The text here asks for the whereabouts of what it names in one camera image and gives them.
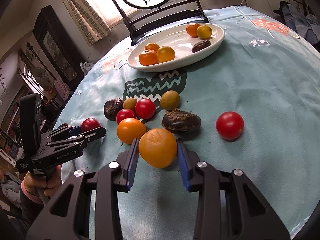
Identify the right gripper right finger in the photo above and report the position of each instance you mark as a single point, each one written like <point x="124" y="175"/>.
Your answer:
<point x="187" y="161"/>

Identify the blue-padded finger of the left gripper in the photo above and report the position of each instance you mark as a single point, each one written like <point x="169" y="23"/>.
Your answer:
<point x="73" y="130"/>

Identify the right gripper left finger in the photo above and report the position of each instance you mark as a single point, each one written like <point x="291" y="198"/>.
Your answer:
<point x="128" y="161"/>

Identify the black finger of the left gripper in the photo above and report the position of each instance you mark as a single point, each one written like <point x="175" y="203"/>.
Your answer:
<point x="94" y="134"/>

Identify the dark passion fruit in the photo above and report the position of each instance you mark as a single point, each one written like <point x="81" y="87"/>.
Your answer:
<point x="112" y="108"/>
<point x="200" y="45"/>
<point x="177" y="121"/>

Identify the pale yellow citrus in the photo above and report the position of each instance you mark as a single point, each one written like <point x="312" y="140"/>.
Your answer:
<point x="158" y="147"/>

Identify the orange citrus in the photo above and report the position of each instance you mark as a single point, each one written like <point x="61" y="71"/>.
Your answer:
<point x="130" y="129"/>

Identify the red tomato small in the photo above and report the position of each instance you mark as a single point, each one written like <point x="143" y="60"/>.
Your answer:
<point x="124" y="114"/>

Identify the small tan longan back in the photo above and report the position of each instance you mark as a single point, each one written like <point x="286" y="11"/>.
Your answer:
<point x="130" y="103"/>

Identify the mandarin orange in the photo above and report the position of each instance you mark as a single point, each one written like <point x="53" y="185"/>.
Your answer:
<point x="191" y="29"/>
<point x="148" y="57"/>

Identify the small orange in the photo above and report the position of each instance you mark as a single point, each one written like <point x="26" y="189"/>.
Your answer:
<point x="152" y="46"/>

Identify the yellow-orange citrus front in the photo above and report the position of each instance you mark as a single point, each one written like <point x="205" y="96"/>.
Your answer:
<point x="165" y="54"/>

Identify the dark passion fruit front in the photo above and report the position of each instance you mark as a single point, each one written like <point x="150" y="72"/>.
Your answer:
<point x="200" y="45"/>

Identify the yellow-green citrus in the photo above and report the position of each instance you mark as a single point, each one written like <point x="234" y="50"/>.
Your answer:
<point x="204" y="32"/>

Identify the person's left hand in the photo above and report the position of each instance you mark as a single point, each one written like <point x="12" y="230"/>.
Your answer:
<point x="32" y="182"/>

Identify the white plastic bag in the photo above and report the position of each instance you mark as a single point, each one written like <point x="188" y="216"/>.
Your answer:
<point x="86" y="67"/>

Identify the light blue printed tablecloth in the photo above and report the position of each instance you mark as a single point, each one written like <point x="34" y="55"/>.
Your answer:
<point x="263" y="71"/>

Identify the left patterned curtain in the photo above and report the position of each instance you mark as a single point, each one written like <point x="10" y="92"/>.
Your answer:
<point x="91" y="26"/>

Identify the white oval plate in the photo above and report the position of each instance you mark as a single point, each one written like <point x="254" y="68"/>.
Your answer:
<point x="178" y="39"/>

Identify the round painted screen on stand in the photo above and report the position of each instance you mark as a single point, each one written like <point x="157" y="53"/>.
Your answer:
<point x="156" y="7"/>

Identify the blue clothes pile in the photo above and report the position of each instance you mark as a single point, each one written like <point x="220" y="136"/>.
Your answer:
<point x="306" y="26"/>

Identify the dark framed wall painting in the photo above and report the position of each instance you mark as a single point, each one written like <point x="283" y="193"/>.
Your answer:
<point x="58" y="47"/>

